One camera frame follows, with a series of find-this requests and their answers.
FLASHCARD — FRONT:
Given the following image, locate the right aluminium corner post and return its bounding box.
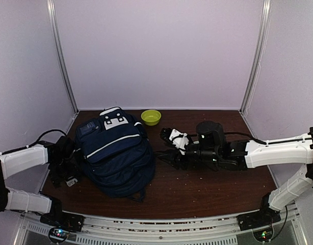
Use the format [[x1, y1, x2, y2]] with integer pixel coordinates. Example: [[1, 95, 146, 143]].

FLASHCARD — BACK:
[[240, 0, 272, 116]]

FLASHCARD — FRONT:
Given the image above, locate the left aluminium corner post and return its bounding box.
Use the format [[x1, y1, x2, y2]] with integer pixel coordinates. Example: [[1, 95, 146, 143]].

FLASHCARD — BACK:
[[46, 0, 79, 114]]

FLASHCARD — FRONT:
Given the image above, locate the aluminium front rail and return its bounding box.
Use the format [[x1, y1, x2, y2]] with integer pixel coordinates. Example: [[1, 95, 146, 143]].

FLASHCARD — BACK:
[[13, 200, 307, 245]]

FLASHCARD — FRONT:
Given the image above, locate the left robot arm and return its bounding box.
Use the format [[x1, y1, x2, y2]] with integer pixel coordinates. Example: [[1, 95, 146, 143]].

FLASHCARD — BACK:
[[0, 132, 84, 232]]

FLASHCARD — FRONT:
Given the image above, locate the navy blue student backpack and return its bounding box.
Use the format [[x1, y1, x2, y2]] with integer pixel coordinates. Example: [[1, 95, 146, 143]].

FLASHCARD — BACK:
[[74, 107, 156, 202]]

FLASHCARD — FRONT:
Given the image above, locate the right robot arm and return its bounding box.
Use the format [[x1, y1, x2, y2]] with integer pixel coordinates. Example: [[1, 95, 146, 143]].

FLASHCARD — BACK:
[[156, 121, 313, 231]]

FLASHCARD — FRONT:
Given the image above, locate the lime green bowl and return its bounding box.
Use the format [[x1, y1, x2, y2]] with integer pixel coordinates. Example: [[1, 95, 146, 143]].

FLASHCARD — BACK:
[[141, 110, 162, 126]]

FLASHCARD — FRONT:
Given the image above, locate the aluminium corner post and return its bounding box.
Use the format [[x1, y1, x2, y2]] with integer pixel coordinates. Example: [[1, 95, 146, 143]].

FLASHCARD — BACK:
[[46, 0, 79, 114], [240, 0, 272, 116]]

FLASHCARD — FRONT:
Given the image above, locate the white charger with cable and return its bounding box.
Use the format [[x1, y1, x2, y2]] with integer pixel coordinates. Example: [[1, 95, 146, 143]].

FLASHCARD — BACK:
[[65, 178, 78, 187]]

